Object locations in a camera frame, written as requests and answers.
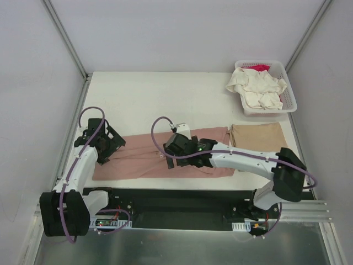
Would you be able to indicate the white cable duct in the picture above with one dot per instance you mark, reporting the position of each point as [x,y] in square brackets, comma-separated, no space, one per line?
[109,224]
[241,226]

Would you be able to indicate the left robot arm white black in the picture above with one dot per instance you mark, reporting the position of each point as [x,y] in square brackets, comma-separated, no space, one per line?
[65,210]

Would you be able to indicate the right aluminium frame post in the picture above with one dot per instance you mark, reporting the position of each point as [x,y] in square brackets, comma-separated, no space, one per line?
[320,13]

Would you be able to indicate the white plastic laundry basket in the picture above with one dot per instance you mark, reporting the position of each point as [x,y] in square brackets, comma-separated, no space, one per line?
[277,70]

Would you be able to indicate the cream crumpled t shirt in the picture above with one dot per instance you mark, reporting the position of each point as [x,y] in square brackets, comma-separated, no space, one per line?
[260,90]

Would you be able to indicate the folded beige t shirt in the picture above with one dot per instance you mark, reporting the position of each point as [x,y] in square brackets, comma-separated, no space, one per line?
[263,137]

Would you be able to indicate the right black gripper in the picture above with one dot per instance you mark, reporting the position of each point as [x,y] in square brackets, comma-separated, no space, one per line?
[169,159]

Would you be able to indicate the pink printed t shirt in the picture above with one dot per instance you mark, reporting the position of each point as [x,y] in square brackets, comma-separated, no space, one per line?
[139,158]

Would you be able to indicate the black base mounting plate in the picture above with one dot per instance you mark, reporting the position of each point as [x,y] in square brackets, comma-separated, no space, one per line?
[124,194]

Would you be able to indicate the left aluminium frame post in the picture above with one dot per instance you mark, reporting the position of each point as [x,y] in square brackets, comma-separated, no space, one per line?
[65,38]

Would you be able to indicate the left white cable duct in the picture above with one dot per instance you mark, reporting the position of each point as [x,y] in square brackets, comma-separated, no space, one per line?
[109,224]

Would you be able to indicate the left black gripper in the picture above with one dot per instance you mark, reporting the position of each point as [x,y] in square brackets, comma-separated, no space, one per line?
[115,142]

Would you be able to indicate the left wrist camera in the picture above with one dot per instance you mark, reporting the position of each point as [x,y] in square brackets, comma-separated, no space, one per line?
[94,123]

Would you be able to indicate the aluminium frame post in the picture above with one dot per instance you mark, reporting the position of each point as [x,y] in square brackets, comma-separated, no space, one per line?
[320,13]
[65,38]

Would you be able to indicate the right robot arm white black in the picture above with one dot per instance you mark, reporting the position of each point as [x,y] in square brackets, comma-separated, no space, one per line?
[283,170]

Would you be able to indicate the aluminium front rail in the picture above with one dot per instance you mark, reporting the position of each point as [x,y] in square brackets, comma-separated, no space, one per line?
[303,209]

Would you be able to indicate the magenta t shirt in basket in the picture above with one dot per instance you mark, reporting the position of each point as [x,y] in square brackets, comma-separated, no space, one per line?
[259,68]

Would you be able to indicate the right white cable duct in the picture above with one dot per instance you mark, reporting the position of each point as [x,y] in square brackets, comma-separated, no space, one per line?
[241,226]

